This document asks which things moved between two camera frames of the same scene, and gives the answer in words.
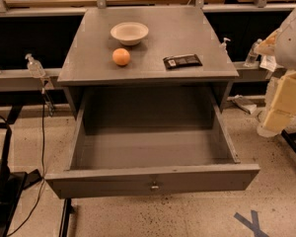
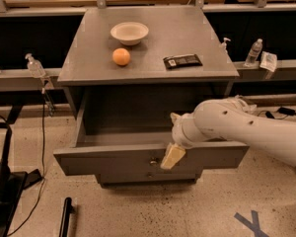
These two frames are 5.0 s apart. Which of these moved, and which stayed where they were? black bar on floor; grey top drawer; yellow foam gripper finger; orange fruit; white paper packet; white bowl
Moved: grey top drawer; yellow foam gripper finger
Stayed: white bowl; white paper packet; black bar on floor; orange fruit
